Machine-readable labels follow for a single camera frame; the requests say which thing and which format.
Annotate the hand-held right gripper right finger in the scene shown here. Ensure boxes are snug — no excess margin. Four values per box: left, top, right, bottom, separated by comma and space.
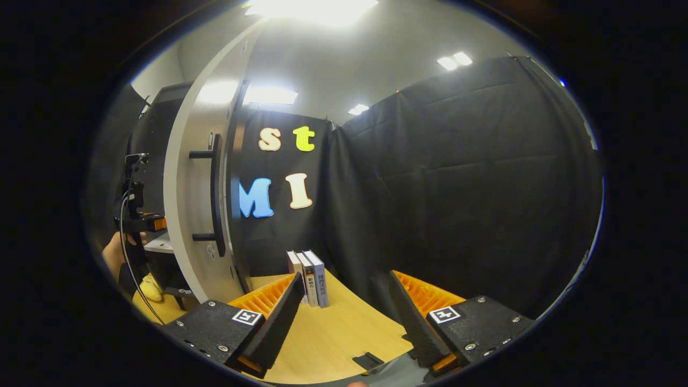
388, 270, 535, 377

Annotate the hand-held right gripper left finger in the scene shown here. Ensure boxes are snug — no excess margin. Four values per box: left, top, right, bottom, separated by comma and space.
161, 271, 306, 379

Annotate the grey cabinet door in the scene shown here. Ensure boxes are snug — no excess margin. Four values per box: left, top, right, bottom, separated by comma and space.
163, 16, 269, 304

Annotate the black door handle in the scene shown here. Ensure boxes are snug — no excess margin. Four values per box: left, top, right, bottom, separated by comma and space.
189, 133, 226, 257

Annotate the white cabinet shelf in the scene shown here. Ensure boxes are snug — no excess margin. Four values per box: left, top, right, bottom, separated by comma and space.
144, 231, 175, 254

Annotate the dark grey cabinet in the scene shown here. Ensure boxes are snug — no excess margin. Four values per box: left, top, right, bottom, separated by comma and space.
126, 81, 253, 312

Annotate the white spine book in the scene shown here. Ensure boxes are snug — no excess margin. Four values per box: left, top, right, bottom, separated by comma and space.
297, 252, 319, 308

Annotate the blue grey spine book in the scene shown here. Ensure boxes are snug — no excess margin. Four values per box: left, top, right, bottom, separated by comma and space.
304, 249, 329, 309

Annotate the beige cover book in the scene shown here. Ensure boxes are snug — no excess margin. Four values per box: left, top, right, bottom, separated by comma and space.
286, 250, 306, 306

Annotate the black table clamp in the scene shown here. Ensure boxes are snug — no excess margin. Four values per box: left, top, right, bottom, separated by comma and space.
352, 351, 386, 372

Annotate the black backdrop cloth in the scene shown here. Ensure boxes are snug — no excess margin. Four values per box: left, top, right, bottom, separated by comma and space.
86, 54, 603, 323

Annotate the large ceiling light panel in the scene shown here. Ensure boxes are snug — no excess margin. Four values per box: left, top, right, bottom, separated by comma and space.
245, 0, 379, 27

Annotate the black cable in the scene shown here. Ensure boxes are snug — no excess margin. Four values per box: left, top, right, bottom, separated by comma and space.
119, 188, 164, 325

